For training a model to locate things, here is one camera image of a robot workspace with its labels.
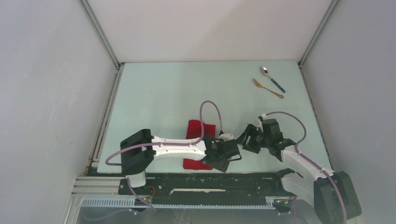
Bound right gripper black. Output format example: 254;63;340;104
236;124;270;154

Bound red cloth napkin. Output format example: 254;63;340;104
183;119;217;171

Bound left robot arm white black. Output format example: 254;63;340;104
120;129;242;194

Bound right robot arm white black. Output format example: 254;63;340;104
236;119;362;224

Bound gold fork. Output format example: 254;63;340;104
252;78;284;99

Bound left corner aluminium profile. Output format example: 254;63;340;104
79;0;123;167

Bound corner aluminium profile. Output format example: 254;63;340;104
79;0;123;167
297;0;341;149

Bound right corner aluminium profile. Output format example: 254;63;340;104
297;0;341;149

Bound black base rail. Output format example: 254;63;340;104
118;168;295;207

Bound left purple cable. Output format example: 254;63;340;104
105;100;223;166

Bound silver spoon blue handle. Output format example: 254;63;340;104
260;66;286;93

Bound aluminium frame rail front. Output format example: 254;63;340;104
72;175;292;213

